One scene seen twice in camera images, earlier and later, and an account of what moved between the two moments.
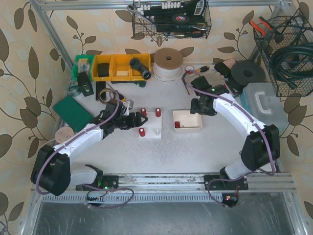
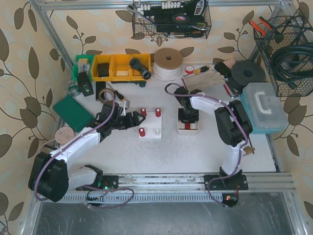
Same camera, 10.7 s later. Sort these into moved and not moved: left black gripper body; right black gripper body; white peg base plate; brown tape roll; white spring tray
Moved: right black gripper body; white spring tray
Not moved: left black gripper body; white peg base plate; brown tape roll
